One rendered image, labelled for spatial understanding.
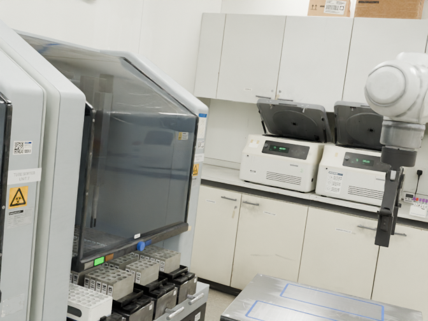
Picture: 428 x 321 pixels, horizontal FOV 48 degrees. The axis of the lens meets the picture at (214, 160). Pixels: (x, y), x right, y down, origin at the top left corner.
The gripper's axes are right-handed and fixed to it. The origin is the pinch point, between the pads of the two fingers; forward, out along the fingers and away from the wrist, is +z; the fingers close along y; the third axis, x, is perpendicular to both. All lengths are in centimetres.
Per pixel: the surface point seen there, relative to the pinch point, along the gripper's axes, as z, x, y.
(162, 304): 43, 66, 18
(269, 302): 38, 35, 34
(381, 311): 38, 1, 54
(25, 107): -19, 75, -38
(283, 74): -54, 109, 248
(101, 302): 34, 70, -10
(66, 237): 14, 75, -21
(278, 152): 4, 97, 221
